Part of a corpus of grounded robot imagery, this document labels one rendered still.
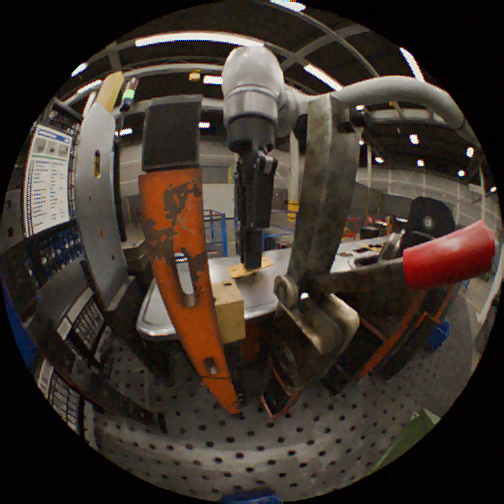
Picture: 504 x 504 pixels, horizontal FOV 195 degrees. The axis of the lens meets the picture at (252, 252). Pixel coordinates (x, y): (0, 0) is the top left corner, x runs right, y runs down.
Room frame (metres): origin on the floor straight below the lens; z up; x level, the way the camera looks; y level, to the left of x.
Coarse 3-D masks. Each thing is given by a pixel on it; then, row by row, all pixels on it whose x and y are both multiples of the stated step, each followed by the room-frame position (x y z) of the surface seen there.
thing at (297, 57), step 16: (176, 32) 0.89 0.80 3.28; (336, 32) 0.87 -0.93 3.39; (352, 32) 0.73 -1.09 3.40; (112, 48) 0.56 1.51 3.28; (272, 48) 1.44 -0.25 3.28; (304, 48) 1.46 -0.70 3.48; (112, 64) 0.91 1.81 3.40; (288, 64) 1.86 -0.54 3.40; (304, 64) 1.69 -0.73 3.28; (112, 112) 2.12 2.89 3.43; (128, 112) 2.28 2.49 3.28; (368, 112) 2.41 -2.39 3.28; (384, 112) 2.30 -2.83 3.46; (416, 112) 1.55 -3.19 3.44; (432, 112) 1.06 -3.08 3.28; (80, 128) 1.69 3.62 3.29
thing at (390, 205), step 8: (384, 200) 5.41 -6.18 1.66; (392, 200) 5.04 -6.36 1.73; (400, 200) 4.68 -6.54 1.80; (408, 200) 4.32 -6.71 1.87; (384, 208) 5.37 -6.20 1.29; (392, 208) 5.00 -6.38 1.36; (400, 208) 4.64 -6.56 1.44; (408, 208) 4.28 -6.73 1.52; (384, 216) 5.32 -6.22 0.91; (392, 216) 4.95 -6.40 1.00; (408, 216) 4.24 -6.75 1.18; (392, 232) 4.83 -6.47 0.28; (400, 232) 4.48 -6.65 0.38
